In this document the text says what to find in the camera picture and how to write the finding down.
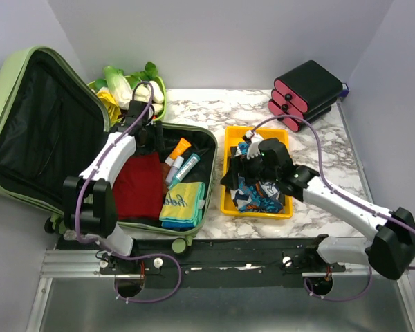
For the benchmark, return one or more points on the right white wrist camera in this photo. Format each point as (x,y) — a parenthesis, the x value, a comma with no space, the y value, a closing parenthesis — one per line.
(253,140)

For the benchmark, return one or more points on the white radish toy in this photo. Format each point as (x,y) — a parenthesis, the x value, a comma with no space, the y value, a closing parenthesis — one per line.
(156,93)

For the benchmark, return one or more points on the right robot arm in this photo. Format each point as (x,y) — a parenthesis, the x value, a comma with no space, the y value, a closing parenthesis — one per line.
(388,238)

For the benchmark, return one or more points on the brown microfibre cloth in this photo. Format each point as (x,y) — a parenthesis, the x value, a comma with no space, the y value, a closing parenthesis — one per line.
(165,168)

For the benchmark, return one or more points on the black stacked case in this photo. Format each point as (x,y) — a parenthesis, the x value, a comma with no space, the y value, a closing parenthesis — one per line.
(306,92)

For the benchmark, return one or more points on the orange cream tube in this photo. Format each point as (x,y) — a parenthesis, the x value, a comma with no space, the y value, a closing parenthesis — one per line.
(182,146)

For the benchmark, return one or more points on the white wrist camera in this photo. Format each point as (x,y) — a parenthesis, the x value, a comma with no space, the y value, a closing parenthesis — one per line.
(142,93)
(253,140)

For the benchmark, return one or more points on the green vegetable basket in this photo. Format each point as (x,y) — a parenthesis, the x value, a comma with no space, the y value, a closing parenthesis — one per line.
(100,88)

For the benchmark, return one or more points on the blue patterned garment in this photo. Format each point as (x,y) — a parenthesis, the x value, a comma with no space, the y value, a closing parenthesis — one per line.
(262,197)

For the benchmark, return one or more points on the napa cabbage toy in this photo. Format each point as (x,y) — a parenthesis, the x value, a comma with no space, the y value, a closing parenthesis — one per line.
(118,86)

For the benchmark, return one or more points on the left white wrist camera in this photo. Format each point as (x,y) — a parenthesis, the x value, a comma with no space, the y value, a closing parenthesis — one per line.
(142,93)

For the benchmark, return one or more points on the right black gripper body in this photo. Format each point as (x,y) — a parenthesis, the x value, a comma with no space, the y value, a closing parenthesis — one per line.
(252,168)

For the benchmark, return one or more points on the green hard-shell suitcase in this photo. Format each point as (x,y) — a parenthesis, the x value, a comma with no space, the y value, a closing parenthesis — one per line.
(52,128)

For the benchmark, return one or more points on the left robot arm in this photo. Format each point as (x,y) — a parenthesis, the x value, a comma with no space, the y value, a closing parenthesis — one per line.
(103,180)

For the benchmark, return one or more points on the teal spray bottle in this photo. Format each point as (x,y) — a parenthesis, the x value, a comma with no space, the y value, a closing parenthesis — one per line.
(184,170)

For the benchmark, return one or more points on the yellow cabbage toy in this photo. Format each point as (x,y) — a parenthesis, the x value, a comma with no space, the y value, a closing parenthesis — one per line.
(110,104)

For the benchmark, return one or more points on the white lilac bottle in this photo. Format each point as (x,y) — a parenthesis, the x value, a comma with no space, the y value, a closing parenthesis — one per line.
(176,165)

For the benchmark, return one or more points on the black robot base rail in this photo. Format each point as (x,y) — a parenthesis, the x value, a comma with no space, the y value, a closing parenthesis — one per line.
(222,263)

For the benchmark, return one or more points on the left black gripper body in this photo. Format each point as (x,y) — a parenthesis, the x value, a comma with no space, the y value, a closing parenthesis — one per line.
(152,142)

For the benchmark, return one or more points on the green leafy vegetable toy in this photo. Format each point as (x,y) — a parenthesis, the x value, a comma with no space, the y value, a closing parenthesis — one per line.
(149,73)

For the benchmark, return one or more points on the purple box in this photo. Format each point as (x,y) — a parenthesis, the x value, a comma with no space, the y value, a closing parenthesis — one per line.
(345,91)

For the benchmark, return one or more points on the dark red cloth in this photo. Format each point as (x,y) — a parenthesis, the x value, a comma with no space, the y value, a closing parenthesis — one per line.
(138,189)

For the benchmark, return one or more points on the yellow blue towel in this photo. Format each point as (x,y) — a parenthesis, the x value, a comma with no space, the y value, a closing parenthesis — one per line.
(182,207)

